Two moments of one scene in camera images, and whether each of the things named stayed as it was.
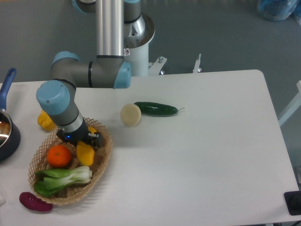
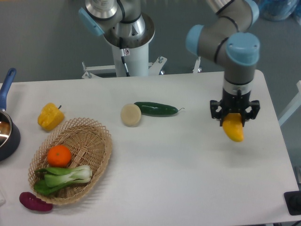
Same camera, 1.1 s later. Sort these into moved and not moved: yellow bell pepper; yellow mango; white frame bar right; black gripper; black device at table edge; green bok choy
Moved: yellow mango; black gripper
Not moved: white frame bar right; green bok choy; black device at table edge; yellow bell pepper
